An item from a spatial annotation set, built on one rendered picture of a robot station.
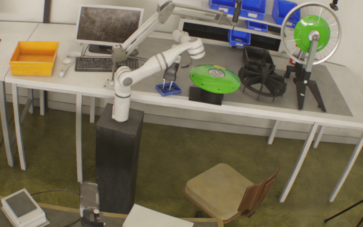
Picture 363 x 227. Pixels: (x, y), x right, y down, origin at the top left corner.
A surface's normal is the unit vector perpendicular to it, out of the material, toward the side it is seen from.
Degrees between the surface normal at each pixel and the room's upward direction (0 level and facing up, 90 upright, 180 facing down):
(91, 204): 0
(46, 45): 86
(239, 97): 0
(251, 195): 90
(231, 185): 0
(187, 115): 90
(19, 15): 90
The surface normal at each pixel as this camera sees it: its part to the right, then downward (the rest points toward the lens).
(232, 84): 0.45, -0.57
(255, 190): 0.44, 0.56
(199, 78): -0.18, -0.68
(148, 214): 0.16, -0.82
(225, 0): 0.01, 0.56
